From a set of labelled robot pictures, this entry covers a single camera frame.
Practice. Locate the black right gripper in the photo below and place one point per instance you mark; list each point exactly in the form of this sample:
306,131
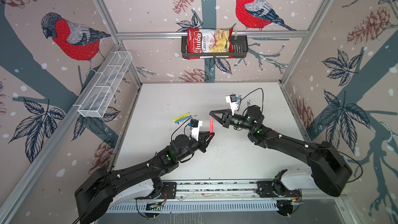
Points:
225,123

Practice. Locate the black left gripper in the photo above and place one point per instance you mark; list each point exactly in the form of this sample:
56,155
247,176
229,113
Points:
202,138

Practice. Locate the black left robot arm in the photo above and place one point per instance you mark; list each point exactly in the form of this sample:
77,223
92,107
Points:
95,195

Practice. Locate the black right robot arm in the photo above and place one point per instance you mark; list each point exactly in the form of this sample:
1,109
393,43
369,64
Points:
330,171

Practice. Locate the yellow highlighter pen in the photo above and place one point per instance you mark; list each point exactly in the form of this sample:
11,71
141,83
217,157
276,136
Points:
181,117

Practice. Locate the blue highlighter pen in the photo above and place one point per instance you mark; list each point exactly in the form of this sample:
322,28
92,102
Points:
182,119

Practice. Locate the red cassava chips bag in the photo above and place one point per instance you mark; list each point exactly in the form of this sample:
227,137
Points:
206,41

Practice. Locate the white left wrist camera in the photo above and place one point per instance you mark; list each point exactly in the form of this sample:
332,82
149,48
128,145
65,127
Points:
195,128

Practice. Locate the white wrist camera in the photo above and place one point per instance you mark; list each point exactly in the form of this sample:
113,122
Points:
234,102
195,128

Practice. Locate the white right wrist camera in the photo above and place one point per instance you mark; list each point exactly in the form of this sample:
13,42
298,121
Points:
234,102

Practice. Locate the aluminium front rail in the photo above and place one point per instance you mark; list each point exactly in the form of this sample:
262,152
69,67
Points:
216,190

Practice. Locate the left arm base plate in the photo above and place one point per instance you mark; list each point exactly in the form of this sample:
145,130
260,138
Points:
165,190

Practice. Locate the black wire wall basket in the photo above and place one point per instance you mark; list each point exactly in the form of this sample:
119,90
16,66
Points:
235,47

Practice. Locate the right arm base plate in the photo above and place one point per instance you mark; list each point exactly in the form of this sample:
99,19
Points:
275,189

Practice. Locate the white mesh wall tray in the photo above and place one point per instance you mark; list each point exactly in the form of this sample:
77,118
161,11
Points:
102,93

